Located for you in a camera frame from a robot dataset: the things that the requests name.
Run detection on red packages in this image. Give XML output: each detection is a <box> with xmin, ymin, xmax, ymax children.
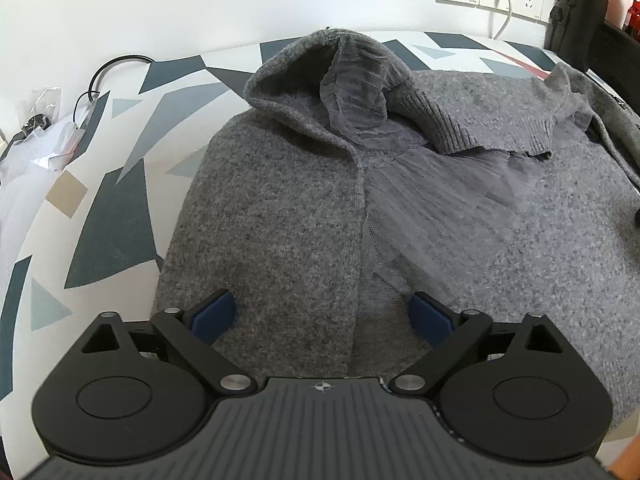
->
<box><xmin>619</xmin><ymin>0</ymin><xmax>640</xmax><ymax>42</ymax></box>

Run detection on white charger cable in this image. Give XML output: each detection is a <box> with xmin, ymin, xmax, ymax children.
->
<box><xmin>493</xmin><ymin>0</ymin><xmax>514</xmax><ymax>41</ymax></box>

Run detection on clear plastic bag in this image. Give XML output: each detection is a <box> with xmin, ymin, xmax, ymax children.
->
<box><xmin>0</xmin><ymin>86</ymin><xmax>110</xmax><ymax>187</ymax></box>

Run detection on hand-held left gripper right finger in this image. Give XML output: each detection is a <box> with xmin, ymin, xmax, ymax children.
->
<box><xmin>389</xmin><ymin>291</ymin><xmax>568</xmax><ymax>396</ymax></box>

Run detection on black cable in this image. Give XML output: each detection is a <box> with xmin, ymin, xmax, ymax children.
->
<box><xmin>73</xmin><ymin>55</ymin><xmax>156</xmax><ymax>123</ymax></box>

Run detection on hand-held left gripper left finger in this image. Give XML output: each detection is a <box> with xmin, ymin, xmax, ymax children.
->
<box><xmin>81</xmin><ymin>289</ymin><xmax>257</xmax><ymax>401</ymax></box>

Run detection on grey hooded knit sweater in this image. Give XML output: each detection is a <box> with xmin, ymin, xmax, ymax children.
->
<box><xmin>151</xmin><ymin>29</ymin><xmax>640</xmax><ymax>433</ymax></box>

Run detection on geometric patterned bed sheet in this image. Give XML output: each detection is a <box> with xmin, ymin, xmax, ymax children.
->
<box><xmin>0</xmin><ymin>30</ymin><xmax>598</xmax><ymax>411</ymax></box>

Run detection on dark wooden bedside cabinet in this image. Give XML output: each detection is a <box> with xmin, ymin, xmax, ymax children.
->
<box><xmin>592</xmin><ymin>19</ymin><xmax>640</xmax><ymax>113</ymax></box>

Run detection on black water bottle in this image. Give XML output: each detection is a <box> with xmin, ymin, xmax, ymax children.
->
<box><xmin>560</xmin><ymin>0</ymin><xmax>611</xmax><ymax>67</ymax></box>

